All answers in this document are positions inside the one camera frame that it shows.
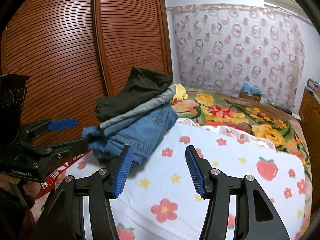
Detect pink circle-pattern curtain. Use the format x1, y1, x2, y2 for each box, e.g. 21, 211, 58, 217
168, 4, 305, 111

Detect left hand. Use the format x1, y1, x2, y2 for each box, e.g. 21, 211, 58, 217
0, 172, 41, 196

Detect wooden sideboard cabinet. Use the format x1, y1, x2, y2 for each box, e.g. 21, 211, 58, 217
298, 88, 320, 181

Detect yellow plush toy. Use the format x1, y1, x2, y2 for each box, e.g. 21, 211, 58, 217
170, 83, 188, 105

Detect blue denim jeans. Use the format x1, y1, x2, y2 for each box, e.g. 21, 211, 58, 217
82, 103, 178, 164

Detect wooden louvered wardrobe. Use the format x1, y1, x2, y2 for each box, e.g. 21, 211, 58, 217
1, 0, 172, 147

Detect black pants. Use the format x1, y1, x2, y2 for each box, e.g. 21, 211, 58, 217
94, 67, 173, 122

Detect grey-green folded pants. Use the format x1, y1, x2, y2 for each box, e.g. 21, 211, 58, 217
99, 84, 176, 137

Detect white floral bed sheet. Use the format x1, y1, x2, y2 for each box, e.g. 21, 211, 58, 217
53, 117, 313, 240

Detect blue box by curtain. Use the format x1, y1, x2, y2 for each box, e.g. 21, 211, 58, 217
240, 81, 262, 102

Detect floral pink blanket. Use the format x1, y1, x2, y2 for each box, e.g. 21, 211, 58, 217
172, 88, 312, 232

